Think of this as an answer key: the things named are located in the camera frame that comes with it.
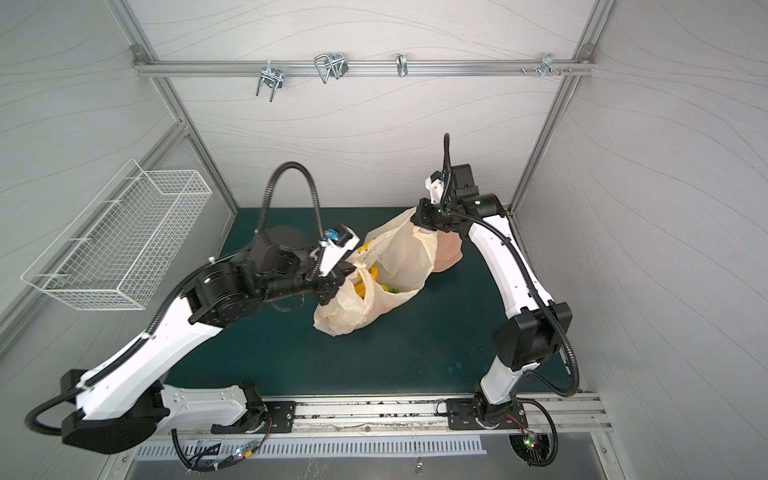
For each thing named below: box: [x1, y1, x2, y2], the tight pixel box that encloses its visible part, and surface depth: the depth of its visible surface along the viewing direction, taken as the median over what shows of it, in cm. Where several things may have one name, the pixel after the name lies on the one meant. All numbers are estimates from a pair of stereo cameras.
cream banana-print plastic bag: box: [314, 209, 437, 336], surface depth 78 cm
